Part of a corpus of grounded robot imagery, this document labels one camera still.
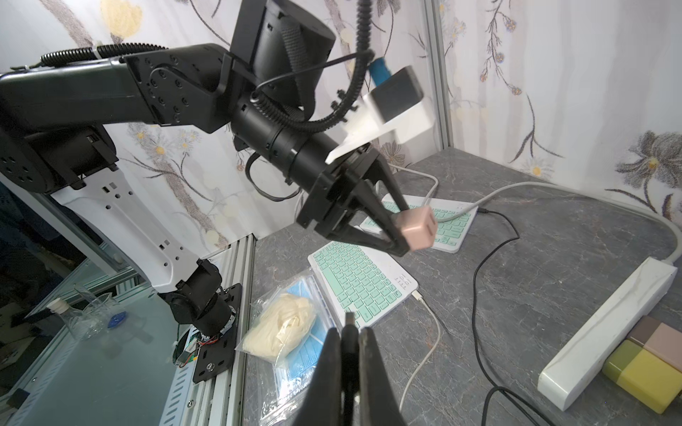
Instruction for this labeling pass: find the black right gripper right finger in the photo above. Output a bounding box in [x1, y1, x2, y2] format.
[359, 328, 405, 426]

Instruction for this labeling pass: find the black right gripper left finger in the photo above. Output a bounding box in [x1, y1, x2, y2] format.
[293, 328, 342, 426]

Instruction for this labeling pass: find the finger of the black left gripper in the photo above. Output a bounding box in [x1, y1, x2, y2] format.
[361, 153, 411, 225]
[330, 220, 410, 257]

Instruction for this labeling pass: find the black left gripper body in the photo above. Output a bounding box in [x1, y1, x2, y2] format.
[296, 146, 378, 241]

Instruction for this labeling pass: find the black USB cable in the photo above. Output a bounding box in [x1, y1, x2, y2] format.
[471, 207, 558, 426]

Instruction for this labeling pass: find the white power strip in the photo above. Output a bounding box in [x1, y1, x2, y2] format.
[537, 257, 678, 411]

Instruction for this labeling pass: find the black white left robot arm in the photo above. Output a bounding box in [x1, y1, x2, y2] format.
[1, 1, 408, 338]

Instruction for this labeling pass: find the near green white keyboard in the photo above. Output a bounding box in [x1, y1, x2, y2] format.
[307, 241, 418, 328]

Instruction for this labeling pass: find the green white keyboard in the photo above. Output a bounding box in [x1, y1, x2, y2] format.
[307, 241, 418, 328]
[359, 193, 480, 255]

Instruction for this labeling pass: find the far green white keyboard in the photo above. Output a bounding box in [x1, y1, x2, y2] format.
[359, 193, 480, 255]

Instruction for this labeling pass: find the bag of blue masks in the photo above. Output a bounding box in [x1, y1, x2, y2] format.
[237, 268, 336, 425]

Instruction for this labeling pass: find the cream cloth bundle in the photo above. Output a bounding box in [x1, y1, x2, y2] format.
[237, 291, 317, 365]

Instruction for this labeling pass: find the yellow USB charger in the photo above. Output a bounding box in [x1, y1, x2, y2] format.
[602, 340, 681, 415]

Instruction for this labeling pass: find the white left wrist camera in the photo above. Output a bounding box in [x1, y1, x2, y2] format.
[325, 58, 434, 164]

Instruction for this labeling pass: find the white USB cable near keyboard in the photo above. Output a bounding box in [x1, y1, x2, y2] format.
[398, 289, 443, 414]

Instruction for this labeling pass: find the thick white power cord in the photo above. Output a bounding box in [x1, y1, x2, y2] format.
[372, 162, 682, 264]

